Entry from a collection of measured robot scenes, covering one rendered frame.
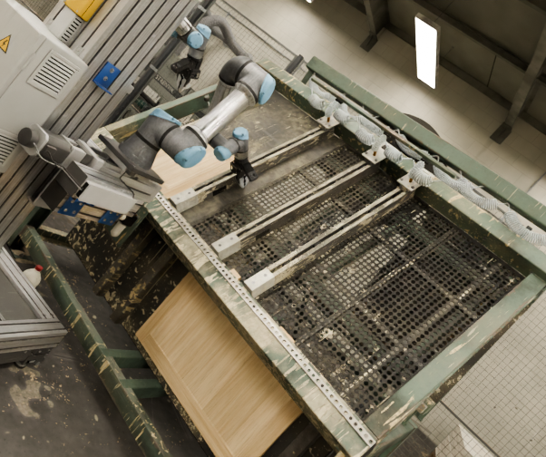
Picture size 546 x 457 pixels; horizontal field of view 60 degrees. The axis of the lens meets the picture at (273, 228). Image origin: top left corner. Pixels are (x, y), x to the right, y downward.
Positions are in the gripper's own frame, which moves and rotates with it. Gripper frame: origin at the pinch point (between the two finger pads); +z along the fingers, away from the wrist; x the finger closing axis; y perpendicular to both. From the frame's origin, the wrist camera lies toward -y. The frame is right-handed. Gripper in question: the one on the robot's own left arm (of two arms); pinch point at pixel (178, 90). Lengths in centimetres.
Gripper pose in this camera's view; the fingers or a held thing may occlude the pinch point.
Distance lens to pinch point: 267.2
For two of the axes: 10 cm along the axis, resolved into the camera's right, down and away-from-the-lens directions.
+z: -4.3, 7.3, 5.3
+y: 6.0, -2.1, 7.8
